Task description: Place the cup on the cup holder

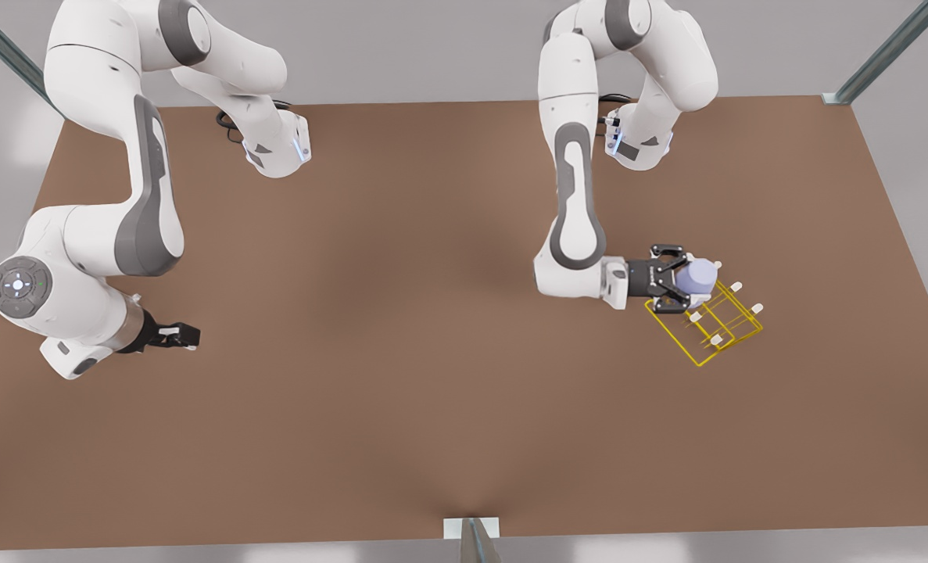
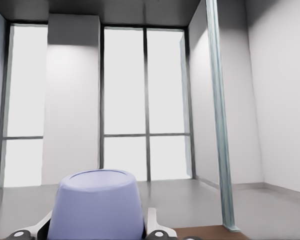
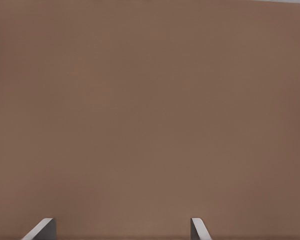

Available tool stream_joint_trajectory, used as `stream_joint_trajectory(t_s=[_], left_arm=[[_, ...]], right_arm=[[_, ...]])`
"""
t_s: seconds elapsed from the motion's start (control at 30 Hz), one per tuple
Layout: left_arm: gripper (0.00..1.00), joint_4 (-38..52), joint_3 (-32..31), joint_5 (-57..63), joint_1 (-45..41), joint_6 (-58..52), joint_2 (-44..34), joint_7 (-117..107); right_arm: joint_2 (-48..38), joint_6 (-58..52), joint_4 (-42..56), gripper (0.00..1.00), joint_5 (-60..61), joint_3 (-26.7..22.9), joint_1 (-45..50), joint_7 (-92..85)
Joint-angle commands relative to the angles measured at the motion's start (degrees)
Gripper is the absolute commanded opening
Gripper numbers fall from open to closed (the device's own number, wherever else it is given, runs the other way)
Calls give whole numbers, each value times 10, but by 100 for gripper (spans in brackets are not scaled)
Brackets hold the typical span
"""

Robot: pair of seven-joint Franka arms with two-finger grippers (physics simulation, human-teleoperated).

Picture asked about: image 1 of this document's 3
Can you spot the pale lavender cup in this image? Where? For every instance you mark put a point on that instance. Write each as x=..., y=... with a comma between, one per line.
x=699, y=277

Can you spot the silver frame post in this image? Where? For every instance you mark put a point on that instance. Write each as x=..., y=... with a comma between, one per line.
x=886, y=53
x=475, y=541
x=6, y=48

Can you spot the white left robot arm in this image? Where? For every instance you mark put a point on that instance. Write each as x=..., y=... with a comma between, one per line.
x=573, y=211

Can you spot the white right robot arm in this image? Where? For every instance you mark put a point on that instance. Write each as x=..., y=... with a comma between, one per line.
x=100, y=234

